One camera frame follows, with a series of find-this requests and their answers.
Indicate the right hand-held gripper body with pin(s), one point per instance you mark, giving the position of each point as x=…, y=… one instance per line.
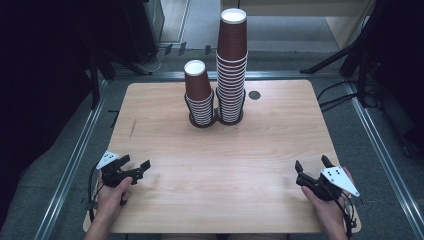
x=325, y=186

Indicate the black metal stand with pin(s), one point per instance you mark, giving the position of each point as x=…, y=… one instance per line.
x=96, y=76

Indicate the black double cup holder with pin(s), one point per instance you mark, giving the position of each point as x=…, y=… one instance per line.
x=217, y=115

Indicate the tall stack of brown cups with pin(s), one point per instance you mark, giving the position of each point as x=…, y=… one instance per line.
x=232, y=66

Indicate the person's left hand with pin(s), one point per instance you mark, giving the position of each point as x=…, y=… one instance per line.
x=111, y=200

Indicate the black tripod stand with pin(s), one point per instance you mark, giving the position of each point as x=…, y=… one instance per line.
x=336, y=55

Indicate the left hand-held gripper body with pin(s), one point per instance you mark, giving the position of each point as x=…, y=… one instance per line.
x=111, y=175

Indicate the metal floor rail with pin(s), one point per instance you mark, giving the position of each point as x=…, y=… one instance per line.
x=283, y=75
x=71, y=166
x=383, y=156

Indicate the short stack of brown cups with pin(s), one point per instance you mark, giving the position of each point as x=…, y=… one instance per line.
x=198, y=93

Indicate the light wooden furniture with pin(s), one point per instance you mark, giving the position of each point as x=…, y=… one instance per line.
x=343, y=20

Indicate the round dark table grommet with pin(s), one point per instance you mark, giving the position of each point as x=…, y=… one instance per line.
x=254, y=95

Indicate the person's right hand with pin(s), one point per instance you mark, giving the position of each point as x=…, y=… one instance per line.
x=328, y=211

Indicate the dark cabinet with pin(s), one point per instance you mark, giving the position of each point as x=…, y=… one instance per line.
x=143, y=30

